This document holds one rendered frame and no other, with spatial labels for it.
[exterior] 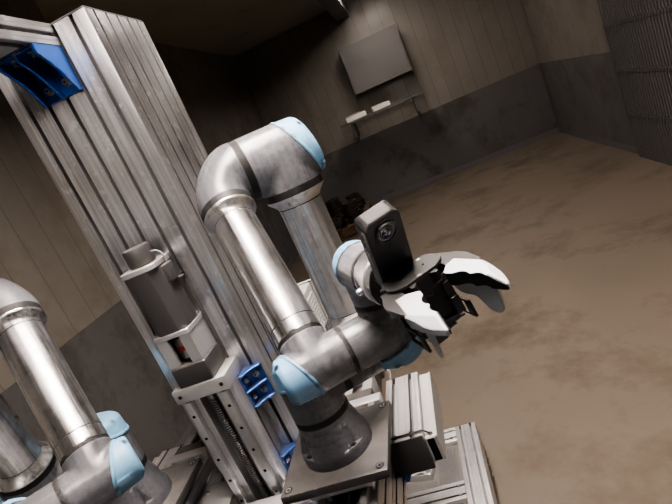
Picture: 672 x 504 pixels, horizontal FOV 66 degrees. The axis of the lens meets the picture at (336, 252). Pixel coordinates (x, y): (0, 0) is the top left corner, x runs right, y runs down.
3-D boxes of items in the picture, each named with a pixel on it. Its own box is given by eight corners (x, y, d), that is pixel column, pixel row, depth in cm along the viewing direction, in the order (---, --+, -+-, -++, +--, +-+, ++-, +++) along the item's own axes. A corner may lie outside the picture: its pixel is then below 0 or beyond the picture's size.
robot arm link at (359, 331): (354, 371, 81) (326, 311, 79) (413, 337, 84) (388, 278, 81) (372, 390, 74) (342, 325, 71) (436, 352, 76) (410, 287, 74)
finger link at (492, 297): (546, 306, 49) (474, 301, 57) (520, 256, 47) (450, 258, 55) (529, 327, 48) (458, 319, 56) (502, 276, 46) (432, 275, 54)
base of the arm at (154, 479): (130, 486, 127) (109, 454, 124) (182, 470, 123) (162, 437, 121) (96, 537, 112) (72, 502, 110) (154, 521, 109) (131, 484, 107)
